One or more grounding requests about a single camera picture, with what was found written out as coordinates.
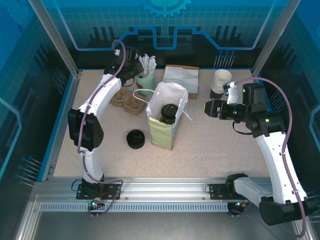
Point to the black plastic cup lid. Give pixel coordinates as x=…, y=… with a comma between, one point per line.
x=169, y=110

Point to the floral green paper bag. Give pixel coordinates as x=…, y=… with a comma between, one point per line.
x=160, y=132

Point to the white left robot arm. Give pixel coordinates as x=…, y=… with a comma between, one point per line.
x=105, y=92

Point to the paper wrapped straw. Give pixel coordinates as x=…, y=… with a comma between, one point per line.
x=152, y=63
x=144, y=63

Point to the brown cardboard napkin box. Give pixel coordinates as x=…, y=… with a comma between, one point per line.
x=193, y=95

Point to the green straw holder cup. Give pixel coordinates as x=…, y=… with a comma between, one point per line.
x=145, y=83

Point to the stack of white paper cups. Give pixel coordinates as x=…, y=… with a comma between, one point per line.
x=221, y=76

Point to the white paper napkins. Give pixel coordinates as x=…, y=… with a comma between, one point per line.
x=182, y=76

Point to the stack of brown pulp carriers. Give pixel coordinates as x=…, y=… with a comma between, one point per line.
x=130, y=105

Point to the small LED circuit board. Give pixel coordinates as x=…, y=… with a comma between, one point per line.
x=94, y=204
x=240, y=205

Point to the aluminium frame post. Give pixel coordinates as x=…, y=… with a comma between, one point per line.
x=55, y=37
x=275, y=37

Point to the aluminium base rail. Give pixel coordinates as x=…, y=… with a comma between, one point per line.
x=162, y=190

